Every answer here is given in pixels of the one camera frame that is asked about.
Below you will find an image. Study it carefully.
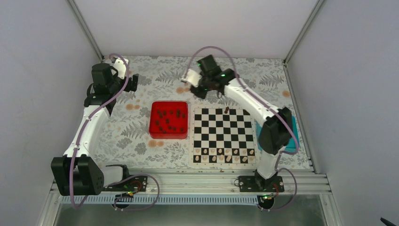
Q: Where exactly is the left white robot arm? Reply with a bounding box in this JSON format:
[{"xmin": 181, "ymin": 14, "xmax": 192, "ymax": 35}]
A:
[{"xmin": 51, "ymin": 58, "xmax": 138, "ymax": 196}]

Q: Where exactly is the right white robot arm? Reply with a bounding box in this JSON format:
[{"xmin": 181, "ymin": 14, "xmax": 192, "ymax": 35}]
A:
[{"xmin": 181, "ymin": 55, "xmax": 299, "ymax": 192}]

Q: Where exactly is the red plastic tray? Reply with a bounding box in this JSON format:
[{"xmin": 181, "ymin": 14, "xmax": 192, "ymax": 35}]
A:
[{"xmin": 149, "ymin": 101, "xmax": 189, "ymax": 139}]

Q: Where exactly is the black white chessboard mat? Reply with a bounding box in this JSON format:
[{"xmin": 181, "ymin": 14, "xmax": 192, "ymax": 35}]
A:
[{"xmin": 189, "ymin": 105, "xmax": 260, "ymax": 169}]

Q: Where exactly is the teal plastic tray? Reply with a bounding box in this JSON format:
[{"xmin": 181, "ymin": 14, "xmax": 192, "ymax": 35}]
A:
[{"xmin": 255, "ymin": 115, "xmax": 300, "ymax": 154}]

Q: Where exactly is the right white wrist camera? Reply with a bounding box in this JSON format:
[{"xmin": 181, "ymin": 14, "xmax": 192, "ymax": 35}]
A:
[{"xmin": 181, "ymin": 69, "xmax": 202, "ymax": 88}]

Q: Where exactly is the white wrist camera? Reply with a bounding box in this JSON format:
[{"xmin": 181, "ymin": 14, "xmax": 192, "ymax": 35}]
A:
[
  {"xmin": 111, "ymin": 57, "xmax": 128, "ymax": 80},
  {"xmin": 181, "ymin": 69, "xmax": 202, "ymax": 88}
]

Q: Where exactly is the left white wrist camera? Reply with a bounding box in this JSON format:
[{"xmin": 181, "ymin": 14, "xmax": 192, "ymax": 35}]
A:
[{"xmin": 111, "ymin": 57, "xmax": 128, "ymax": 80}]

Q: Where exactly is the left aluminium corner post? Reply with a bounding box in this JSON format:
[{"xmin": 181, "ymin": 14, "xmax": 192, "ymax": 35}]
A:
[{"xmin": 66, "ymin": 0, "xmax": 104, "ymax": 61}]

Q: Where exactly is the aluminium corner post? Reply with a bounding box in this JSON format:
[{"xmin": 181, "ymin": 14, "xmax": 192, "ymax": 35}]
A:
[
  {"xmin": 66, "ymin": 0, "xmax": 104, "ymax": 61},
  {"xmin": 283, "ymin": 0, "xmax": 325, "ymax": 67}
]

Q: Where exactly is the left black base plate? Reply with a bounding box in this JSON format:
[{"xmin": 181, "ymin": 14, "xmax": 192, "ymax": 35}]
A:
[{"xmin": 103, "ymin": 176, "xmax": 148, "ymax": 193}]

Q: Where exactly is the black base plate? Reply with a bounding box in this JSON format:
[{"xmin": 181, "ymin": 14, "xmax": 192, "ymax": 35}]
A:
[
  {"xmin": 103, "ymin": 176, "xmax": 148, "ymax": 193},
  {"xmin": 237, "ymin": 176, "xmax": 285, "ymax": 193}
]

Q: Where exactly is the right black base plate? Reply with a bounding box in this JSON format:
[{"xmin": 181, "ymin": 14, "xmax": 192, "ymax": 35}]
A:
[{"xmin": 237, "ymin": 176, "xmax": 285, "ymax": 193}]

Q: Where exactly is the aluminium front rail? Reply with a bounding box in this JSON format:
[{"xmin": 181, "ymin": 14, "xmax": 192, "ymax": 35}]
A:
[{"xmin": 49, "ymin": 169, "xmax": 332, "ymax": 195}]

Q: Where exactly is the right aluminium corner post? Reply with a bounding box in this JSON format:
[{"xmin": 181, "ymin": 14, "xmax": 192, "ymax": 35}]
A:
[{"xmin": 283, "ymin": 0, "xmax": 325, "ymax": 67}]

